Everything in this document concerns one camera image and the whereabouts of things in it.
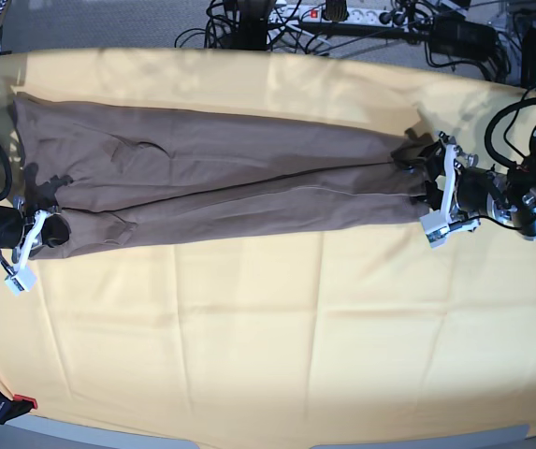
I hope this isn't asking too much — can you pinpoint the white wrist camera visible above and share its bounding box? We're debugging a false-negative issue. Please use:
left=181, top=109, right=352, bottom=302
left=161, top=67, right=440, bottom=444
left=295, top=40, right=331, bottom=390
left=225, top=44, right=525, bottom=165
left=5, top=210, right=51, bottom=296
left=420, top=133, right=481, bottom=249

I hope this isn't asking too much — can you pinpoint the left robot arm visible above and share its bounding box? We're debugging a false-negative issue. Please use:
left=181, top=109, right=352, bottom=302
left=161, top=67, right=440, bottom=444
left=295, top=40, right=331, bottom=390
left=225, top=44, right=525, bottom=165
left=392, top=85, right=536, bottom=248

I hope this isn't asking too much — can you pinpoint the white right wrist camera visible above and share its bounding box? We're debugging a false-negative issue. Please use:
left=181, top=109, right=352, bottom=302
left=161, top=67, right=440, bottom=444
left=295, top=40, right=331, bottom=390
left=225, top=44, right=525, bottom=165
left=5, top=210, right=51, bottom=296

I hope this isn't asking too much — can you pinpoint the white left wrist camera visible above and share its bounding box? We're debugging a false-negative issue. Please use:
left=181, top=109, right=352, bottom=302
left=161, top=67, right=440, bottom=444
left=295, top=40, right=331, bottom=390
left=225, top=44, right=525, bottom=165
left=420, top=133, right=481, bottom=249

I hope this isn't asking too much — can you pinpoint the black device right edge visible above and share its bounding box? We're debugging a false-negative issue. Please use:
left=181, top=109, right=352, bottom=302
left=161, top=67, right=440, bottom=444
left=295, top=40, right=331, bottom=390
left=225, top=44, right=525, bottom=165
left=520, top=26, right=536, bottom=89

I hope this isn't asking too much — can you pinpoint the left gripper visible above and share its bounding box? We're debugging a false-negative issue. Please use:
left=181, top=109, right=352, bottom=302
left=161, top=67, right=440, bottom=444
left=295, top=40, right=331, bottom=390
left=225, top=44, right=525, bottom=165
left=391, top=141, right=514, bottom=229

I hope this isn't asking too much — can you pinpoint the white power strip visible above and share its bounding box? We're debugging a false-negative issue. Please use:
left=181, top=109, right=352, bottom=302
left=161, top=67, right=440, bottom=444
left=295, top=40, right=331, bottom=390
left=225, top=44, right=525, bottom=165
left=268, top=5, right=412, bottom=36

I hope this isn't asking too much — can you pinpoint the yellow table cloth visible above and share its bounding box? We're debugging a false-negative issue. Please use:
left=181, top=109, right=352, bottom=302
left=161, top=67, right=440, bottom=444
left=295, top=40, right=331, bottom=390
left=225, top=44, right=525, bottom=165
left=0, top=49, right=536, bottom=448

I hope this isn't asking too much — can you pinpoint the brown T-shirt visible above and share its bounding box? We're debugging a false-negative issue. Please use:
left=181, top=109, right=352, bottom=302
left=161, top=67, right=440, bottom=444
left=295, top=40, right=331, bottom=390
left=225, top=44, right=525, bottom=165
left=13, top=94, right=432, bottom=259

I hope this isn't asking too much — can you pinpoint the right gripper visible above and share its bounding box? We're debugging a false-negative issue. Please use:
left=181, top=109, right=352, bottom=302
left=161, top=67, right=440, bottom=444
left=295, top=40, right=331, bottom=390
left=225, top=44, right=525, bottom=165
left=0, top=203, right=70, bottom=249

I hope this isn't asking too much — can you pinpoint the black power adapter box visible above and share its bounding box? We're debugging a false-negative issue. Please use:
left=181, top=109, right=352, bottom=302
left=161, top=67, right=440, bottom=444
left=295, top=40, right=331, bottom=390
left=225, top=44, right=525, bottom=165
left=428, top=17, right=497, bottom=59

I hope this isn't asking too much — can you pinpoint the black upright post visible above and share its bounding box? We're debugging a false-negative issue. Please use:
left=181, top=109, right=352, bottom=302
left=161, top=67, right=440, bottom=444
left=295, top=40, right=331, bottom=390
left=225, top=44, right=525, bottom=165
left=233, top=0, right=274, bottom=51

